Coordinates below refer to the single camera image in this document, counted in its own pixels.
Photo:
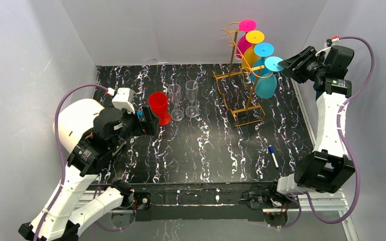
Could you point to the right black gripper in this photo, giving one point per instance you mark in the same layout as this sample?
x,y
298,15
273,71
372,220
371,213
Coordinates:
x,y
301,64

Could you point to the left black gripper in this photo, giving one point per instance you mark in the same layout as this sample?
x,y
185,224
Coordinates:
x,y
147,119

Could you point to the red wine glass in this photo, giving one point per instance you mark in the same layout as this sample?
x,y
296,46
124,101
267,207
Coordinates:
x,y
158,102

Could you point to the clear champagne flute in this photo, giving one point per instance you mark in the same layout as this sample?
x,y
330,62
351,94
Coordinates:
x,y
174,94
191,89

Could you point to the blue wine glass front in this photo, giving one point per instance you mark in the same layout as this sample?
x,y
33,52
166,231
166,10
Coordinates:
x,y
267,83

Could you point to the blue wine glass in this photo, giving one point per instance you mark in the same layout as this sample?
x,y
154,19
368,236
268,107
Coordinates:
x,y
262,50
267,83

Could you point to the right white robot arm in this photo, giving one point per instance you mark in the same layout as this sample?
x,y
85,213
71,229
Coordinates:
x,y
328,166

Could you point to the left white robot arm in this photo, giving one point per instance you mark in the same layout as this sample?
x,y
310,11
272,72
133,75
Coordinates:
x,y
92,135

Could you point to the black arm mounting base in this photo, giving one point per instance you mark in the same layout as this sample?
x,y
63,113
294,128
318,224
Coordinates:
x,y
253,201

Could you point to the blue wine glass rear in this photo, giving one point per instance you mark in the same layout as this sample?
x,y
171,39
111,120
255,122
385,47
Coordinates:
x,y
262,50

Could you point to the yellow wine glass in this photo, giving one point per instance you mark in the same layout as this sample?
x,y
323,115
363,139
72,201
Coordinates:
x,y
249,57

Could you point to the pink wine glass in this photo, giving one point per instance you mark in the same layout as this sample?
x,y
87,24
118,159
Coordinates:
x,y
245,26

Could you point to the white orange cylinder spool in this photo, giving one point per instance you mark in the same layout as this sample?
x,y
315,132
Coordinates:
x,y
75,120

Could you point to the blue white marker pen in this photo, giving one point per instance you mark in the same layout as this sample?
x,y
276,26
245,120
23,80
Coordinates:
x,y
271,150

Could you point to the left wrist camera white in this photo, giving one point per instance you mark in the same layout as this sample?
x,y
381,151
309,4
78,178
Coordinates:
x,y
123,99

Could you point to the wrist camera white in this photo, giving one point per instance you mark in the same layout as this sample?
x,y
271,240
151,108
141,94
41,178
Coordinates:
x,y
332,41
123,99

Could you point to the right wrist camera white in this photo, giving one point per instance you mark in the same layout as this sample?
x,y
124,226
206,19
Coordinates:
x,y
332,41

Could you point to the gold wire glass rack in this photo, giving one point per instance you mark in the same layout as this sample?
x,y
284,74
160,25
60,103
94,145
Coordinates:
x,y
235,87

